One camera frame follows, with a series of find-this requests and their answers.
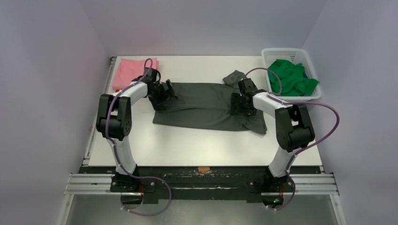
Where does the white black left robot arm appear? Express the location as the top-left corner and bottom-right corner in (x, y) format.
(96, 67), (177, 193)

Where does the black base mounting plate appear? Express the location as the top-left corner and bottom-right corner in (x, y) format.
(79, 166), (321, 206)

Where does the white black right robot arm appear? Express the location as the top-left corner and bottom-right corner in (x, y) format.
(230, 78), (315, 191)

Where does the brown tape piece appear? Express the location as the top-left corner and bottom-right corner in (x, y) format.
(198, 166), (211, 173)

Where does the folded pink t shirt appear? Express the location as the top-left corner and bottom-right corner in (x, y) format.
(112, 59), (151, 92)

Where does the white perforated laundry basket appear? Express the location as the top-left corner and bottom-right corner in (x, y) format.
(261, 48), (321, 102)

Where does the aluminium frame rail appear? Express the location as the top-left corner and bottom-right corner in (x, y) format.
(261, 173), (339, 196)

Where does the green t shirt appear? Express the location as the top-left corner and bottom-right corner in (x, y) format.
(268, 59), (319, 97)

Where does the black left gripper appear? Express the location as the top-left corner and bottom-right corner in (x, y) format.
(148, 80), (178, 110)

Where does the dark grey t shirt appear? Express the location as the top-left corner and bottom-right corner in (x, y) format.
(153, 70), (267, 135)

